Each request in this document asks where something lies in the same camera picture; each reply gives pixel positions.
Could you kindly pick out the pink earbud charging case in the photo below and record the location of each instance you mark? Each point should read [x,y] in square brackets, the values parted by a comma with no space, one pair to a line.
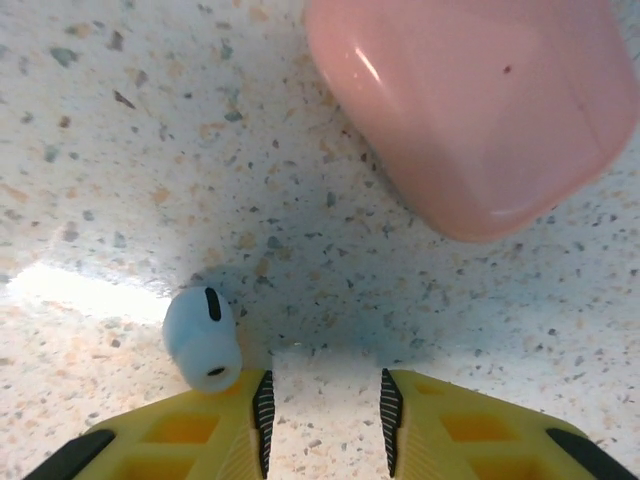
[475,115]

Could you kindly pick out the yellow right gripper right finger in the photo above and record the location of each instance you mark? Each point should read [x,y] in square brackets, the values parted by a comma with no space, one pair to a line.
[450,440]

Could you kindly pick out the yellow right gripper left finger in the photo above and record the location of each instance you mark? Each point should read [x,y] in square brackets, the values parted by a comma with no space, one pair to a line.
[200,435]

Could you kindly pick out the white earbud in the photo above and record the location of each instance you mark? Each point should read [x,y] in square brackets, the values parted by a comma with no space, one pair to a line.
[200,340]

